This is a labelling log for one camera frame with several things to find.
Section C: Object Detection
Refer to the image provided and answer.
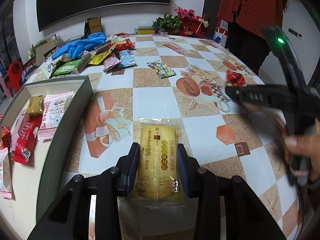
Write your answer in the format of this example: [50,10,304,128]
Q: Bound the red long snack packet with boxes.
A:
[11,114,42,164]

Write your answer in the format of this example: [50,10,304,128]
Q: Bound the yellow biscuit packet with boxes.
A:
[130,118,185,209]

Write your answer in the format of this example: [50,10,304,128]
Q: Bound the red candy packet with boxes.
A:
[0,126,11,150]

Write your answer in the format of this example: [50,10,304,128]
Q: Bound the pink cranberry snack packet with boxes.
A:
[37,91,74,140]

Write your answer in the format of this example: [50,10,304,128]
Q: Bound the gold snack packet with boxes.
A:
[25,95,45,116]

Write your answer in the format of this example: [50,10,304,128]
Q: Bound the person's right hand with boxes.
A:
[282,119,320,182]

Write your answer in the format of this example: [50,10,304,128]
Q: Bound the grey cardboard box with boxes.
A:
[1,76,93,239]

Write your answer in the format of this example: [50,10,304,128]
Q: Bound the white red gift bag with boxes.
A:
[213,27,228,48]

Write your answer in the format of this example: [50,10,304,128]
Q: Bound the person in red top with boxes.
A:
[217,0,288,75]

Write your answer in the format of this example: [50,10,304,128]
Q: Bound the pink artificial flowers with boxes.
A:
[173,3,209,38]

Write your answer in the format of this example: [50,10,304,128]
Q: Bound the small floral candy packet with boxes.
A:
[147,60,176,79]

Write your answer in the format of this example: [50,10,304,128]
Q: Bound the green potted plant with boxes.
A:
[152,13,182,35]

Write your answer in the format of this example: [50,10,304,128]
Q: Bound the green snack packet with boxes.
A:
[53,59,82,76]

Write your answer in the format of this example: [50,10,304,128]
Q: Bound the red plastic stool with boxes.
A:
[7,60,23,93]

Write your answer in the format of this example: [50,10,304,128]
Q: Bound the pink small snack packet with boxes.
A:
[103,54,121,73]

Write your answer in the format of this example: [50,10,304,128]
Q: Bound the yellow snack packet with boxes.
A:
[88,50,111,65]

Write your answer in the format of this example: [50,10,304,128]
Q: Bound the light blue snack packet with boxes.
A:
[117,50,136,69]

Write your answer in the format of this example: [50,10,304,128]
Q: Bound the blue rubber gloves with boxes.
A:
[52,33,107,60]

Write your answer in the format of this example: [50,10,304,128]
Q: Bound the yellow green tin box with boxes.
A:
[138,26,156,35]

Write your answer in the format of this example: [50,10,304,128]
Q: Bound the red peanut snack packet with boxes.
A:
[110,38,135,51]

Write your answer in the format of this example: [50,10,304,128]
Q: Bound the black yellow gift bag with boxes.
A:
[84,17,103,38]

